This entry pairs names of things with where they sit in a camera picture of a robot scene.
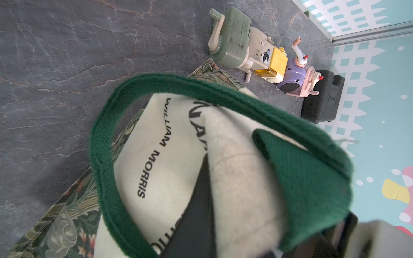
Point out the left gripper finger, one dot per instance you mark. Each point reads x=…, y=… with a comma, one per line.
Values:
x=195, y=233

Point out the cream canvas tote bag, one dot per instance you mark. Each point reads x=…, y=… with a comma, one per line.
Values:
x=276, y=180

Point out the yellow pencil sharpener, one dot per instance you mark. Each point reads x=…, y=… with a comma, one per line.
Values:
x=277, y=63

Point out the purple pencil sharpener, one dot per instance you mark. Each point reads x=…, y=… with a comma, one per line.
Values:
x=295, y=71

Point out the green pencil sharpener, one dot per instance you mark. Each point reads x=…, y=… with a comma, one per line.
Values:
x=228, y=44

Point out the pink pencil sharpener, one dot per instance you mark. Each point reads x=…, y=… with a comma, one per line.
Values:
x=310, y=80

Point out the beige pencil sharpener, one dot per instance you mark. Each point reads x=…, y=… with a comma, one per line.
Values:
x=259, y=53

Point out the black plastic tool case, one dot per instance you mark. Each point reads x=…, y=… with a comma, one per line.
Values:
x=324, y=106

